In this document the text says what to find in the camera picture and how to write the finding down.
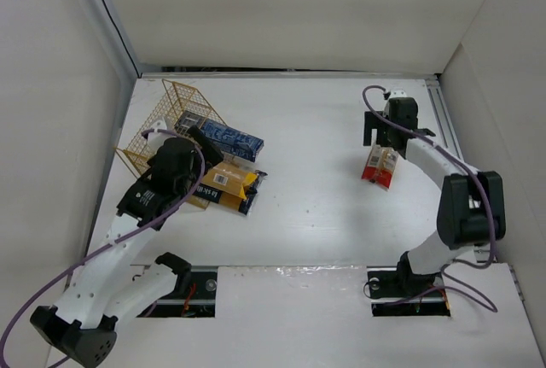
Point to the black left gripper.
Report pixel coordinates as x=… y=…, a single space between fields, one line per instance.
x=204 y=146

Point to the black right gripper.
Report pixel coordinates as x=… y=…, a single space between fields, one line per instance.
x=380 y=130

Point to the blue pasta box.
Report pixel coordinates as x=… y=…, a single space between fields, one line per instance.
x=229 y=140

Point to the yellow pasta bag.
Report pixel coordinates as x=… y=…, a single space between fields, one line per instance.
x=229 y=178

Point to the red spaghetti bag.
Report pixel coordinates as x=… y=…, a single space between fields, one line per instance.
x=380 y=166

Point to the dark blue spaghetti bag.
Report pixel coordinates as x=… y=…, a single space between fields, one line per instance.
x=240 y=205

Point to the blue-topped spaghetti bag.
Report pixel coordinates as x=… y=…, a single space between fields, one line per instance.
x=260 y=177

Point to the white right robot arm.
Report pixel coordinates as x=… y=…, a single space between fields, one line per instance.
x=431 y=255

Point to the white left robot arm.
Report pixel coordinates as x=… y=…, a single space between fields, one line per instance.
x=83 y=323

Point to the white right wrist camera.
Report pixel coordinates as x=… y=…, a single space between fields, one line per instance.
x=394 y=93

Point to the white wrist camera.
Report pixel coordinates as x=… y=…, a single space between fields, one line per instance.
x=157 y=132
x=394 y=93

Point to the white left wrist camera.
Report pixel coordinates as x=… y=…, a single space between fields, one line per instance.
x=157 y=132

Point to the gold wire mesh shelf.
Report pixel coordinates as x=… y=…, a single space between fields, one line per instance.
x=176 y=104

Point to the aluminium frame rail right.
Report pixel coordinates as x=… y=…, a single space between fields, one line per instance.
x=471 y=208

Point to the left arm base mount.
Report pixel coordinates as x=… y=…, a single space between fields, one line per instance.
x=194 y=299

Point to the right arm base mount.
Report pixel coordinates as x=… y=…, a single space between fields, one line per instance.
x=393 y=296

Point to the aluminium frame post left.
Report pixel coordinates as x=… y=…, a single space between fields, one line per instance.
x=105 y=14

